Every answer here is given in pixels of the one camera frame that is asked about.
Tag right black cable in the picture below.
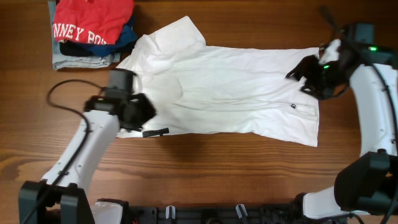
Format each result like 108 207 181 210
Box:
319 5 398 224

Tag left grey rail clip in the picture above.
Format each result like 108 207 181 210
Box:
165 205 176 220

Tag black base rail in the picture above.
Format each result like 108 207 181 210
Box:
129 204 311 224

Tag black cable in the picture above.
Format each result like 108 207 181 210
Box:
319 5 398 224
20 78 106 224

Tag light grey folded jeans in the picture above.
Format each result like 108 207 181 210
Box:
48 1 121 70

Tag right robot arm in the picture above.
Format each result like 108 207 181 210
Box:
281 22 397 223

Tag left black cable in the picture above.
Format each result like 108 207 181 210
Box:
20 78 106 224

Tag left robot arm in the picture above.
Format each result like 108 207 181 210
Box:
18 68 156 223

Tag black folded garment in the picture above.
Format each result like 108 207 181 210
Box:
59 40 136 57

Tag black shirt neck label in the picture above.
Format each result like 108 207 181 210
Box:
142 128 170 138

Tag red folded t-shirt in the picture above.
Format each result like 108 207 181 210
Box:
52 0 134 45

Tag grey rail clip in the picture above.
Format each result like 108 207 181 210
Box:
235 204 248 219
165 205 176 220

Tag navy blue folded garment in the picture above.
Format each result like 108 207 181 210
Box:
71 16 138 57

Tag right grey rail clip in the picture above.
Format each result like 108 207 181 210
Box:
235 204 248 219

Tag white t-shirt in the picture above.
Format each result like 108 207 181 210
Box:
119 16 320 147

